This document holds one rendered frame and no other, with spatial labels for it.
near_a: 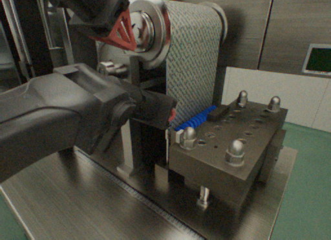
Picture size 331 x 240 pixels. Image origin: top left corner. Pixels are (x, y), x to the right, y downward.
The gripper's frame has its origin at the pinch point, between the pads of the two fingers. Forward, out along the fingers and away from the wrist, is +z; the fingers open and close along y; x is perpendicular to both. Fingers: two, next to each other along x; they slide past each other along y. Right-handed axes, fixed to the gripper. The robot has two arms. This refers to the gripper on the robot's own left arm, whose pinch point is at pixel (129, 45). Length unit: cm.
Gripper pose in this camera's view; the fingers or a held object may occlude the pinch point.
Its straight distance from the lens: 41.0
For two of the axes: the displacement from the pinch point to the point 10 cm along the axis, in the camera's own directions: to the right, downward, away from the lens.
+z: 4.6, 3.4, 8.2
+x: 4.1, -9.0, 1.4
